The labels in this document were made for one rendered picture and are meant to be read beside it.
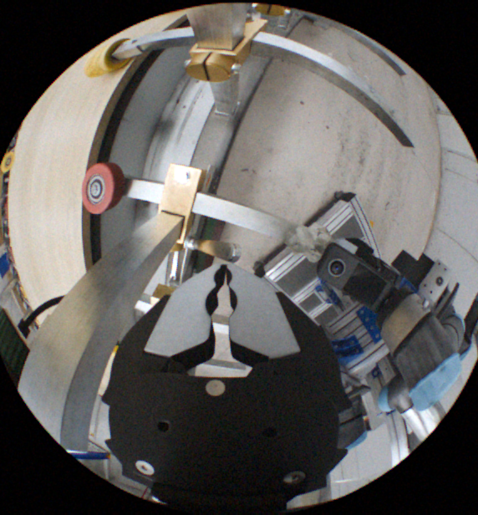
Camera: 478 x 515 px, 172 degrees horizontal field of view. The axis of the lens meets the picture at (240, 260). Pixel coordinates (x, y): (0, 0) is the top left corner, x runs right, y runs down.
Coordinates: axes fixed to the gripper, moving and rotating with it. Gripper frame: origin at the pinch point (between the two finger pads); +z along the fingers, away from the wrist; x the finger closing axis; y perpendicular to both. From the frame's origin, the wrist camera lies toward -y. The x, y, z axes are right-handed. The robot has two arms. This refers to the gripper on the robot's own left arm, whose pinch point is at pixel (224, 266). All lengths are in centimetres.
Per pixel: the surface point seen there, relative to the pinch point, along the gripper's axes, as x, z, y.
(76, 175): -25.3, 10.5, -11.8
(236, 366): 0, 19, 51
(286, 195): 34, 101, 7
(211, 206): -2.4, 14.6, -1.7
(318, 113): 59, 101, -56
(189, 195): -5.4, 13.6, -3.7
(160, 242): -6.5, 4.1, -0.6
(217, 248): -0.7, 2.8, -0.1
